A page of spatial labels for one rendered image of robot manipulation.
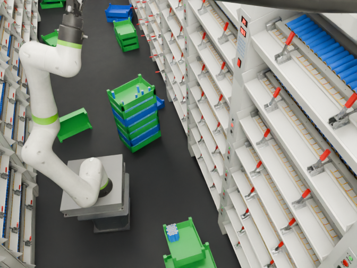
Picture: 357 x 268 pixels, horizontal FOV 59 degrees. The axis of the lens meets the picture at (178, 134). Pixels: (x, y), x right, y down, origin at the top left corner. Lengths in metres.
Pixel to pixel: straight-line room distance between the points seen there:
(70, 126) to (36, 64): 1.66
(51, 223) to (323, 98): 2.07
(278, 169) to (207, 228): 1.18
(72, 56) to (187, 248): 1.39
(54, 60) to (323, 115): 0.96
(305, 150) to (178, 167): 1.66
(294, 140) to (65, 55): 0.88
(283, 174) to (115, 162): 1.28
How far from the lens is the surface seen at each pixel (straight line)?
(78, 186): 1.73
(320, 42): 1.00
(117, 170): 2.12
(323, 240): 1.09
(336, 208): 0.93
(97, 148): 2.79
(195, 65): 1.93
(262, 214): 1.52
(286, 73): 0.95
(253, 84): 1.19
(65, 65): 1.31
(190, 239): 2.20
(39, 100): 1.50
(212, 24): 1.53
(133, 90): 2.49
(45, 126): 1.61
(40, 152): 1.55
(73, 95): 3.37
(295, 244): 1.28
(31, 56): 1.35
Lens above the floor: 2.06
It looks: 48 degrees down
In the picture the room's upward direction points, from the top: 4 degrees counter-clockwise
